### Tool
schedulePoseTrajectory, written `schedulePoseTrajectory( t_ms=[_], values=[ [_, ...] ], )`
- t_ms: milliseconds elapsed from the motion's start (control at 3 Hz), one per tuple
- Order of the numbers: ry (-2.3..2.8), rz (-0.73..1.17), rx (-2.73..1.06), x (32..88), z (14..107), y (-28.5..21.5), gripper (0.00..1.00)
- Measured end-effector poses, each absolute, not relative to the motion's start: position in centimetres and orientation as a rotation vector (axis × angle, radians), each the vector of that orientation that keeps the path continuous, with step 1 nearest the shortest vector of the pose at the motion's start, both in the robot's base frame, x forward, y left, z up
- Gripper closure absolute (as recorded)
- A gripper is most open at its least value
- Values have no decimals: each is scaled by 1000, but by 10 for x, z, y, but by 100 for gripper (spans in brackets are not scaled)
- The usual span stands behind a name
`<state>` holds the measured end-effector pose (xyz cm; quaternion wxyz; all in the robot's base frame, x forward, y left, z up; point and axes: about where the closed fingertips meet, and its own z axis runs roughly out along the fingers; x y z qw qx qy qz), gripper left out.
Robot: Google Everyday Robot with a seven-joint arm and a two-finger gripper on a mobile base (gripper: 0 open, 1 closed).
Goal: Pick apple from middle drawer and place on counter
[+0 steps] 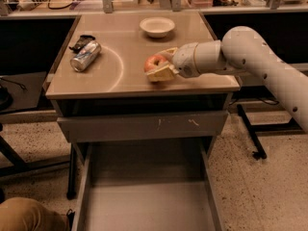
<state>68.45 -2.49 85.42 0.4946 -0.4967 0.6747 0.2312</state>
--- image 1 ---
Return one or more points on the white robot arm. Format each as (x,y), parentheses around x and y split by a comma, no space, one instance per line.
(241,49)

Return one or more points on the silver soda can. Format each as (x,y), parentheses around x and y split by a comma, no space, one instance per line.
(86,56)

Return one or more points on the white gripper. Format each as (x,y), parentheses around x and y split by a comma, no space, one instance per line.
(184,61)

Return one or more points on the closed top drawer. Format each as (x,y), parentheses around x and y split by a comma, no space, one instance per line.
(142,127)

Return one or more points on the black table leg frame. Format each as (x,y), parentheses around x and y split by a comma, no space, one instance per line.
(254,130)

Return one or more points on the open middle drawer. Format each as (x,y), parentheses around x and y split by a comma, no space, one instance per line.
(154,185)

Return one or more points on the black crumpled snack wrapper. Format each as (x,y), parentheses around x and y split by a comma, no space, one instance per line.
(81,42)

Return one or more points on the red apple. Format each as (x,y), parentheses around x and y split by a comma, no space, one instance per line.
(153,61)

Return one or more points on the white bowl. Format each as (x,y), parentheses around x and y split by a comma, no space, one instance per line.
(157,27)

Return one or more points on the tan trouser knee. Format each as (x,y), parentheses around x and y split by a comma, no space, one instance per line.
(27,214)

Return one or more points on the grey drawer cabinet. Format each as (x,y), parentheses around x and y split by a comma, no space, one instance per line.
(115,84)

